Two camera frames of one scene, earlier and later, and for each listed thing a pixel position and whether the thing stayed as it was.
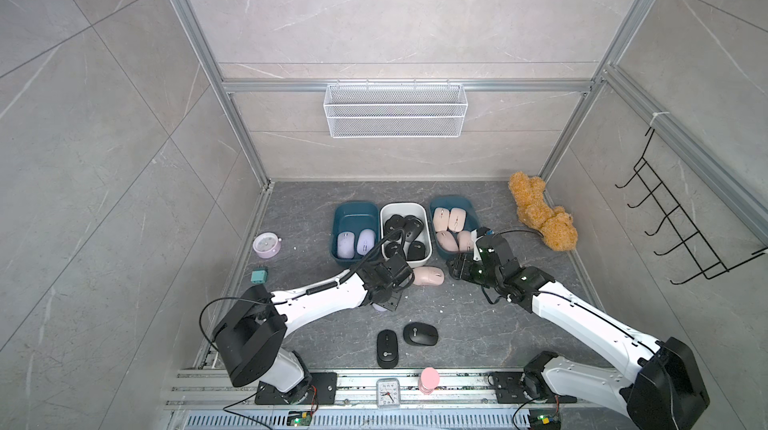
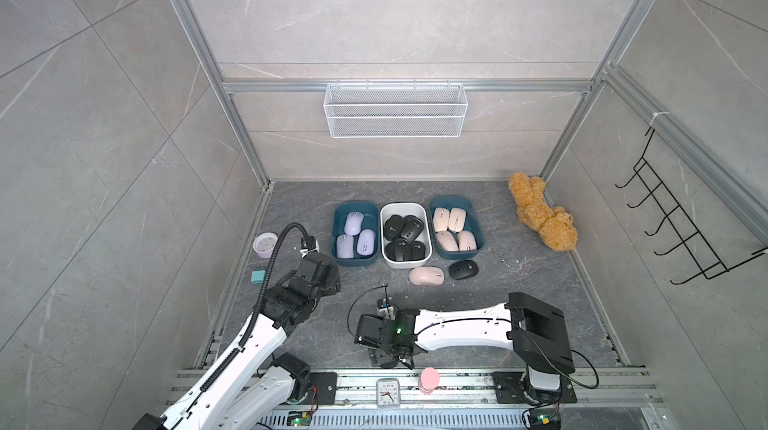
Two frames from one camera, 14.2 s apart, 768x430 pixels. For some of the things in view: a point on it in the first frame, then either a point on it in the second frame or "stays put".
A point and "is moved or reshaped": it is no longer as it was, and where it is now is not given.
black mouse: x=412 y=227 stays put
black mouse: x=396 y=222 stays put
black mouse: x=422 y=334 is moved or reshaped
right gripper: x=461 y=267 to x=378 y=357
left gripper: x=394 y=304 to x=333 y=281
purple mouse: x=366 y=241 stays put
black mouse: x=416 y=251 stays put
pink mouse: x=441 y=219 stays put
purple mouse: x=346 y=245 stays put
